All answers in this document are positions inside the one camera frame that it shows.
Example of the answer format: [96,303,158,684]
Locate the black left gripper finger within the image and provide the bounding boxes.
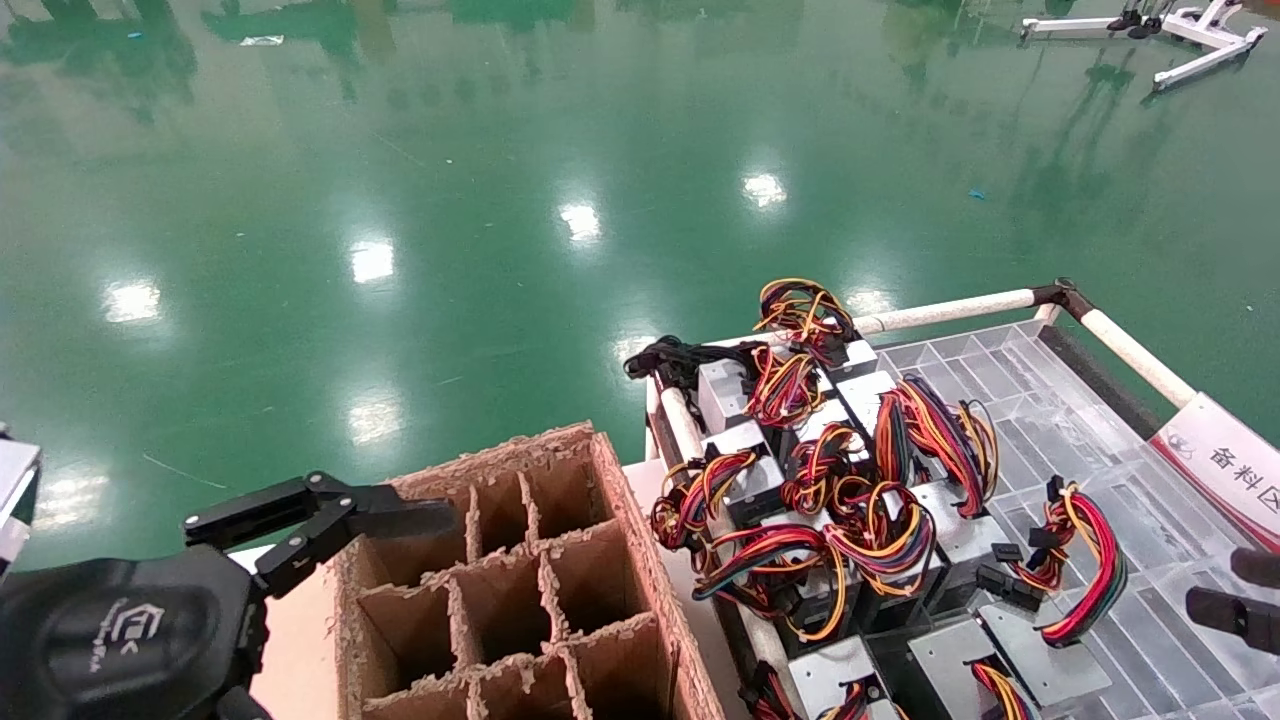
[184,473,459,599]

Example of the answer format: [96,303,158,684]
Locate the clear plastic grid tray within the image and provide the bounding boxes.
[880,320,1280,720]

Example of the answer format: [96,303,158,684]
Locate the white grey boxy part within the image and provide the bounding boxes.
[0,425,45,576]

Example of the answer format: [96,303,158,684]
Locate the black cable bundle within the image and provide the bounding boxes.
[624,335,766,391]

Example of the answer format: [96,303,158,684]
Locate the white red label sign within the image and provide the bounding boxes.
[1150,393,1280,553]

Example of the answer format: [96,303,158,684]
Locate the brown cardboard divider box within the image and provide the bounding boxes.
[333,420,726,720]

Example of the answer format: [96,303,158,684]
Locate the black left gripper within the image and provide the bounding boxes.
[0,548,273,720]

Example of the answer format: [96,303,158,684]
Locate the silver power supply coloured wires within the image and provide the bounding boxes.
[753,277,881,386]
[693,522,866,656]
[972,475,1129,709]
[783,398,873,516]
[742,635,906,720]
[825,478,1001,626]
[650,420,788,551]
[697,348,823,433]
[838,370,1006,521]
[905,620,1031,720]

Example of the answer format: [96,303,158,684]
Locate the pile of wired power supplies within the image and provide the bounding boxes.
[645,278,1201,720]

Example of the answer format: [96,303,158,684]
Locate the white stand legs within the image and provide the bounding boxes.
[1020,0,1271,93]

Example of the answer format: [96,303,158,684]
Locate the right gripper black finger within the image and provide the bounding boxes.
[1232,547,1280,591]
[1185,587,1280,656]

